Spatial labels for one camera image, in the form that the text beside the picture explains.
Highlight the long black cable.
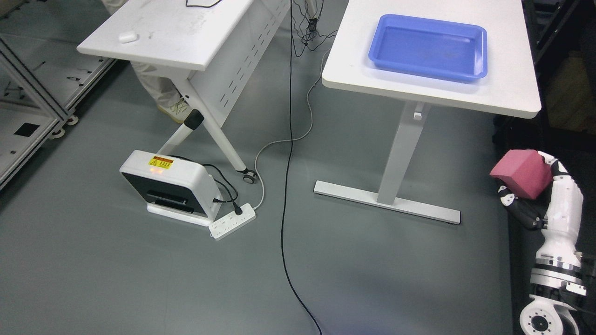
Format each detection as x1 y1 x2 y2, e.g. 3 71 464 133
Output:
279 0 324 335

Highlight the blue plastic tray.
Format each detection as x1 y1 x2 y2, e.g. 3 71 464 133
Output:
368 13 488 82

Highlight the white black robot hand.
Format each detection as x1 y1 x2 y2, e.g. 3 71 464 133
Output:
496 151 583 266

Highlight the grey cable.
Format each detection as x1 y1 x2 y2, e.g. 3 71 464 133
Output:
251 47 333 210

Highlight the pink foam block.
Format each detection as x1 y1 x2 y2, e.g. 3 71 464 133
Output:
489 150 553 200

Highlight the person leg and shoe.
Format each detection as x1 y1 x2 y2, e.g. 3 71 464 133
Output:
102 0 192 124

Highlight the aluminium frame rack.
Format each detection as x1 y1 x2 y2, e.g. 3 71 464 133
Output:
0 0 114 188

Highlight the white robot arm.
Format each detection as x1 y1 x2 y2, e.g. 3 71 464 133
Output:
519 253 587 335

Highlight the white multi-socket power strip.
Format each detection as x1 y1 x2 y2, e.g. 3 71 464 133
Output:
209 203 256 241

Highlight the white folding table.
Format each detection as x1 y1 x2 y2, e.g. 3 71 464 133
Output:
77 0 291 184

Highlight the white standing desk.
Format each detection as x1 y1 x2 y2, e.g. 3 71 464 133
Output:
314 0 542 225

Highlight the white box device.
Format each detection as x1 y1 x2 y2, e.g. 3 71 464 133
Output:
119 150 222 227

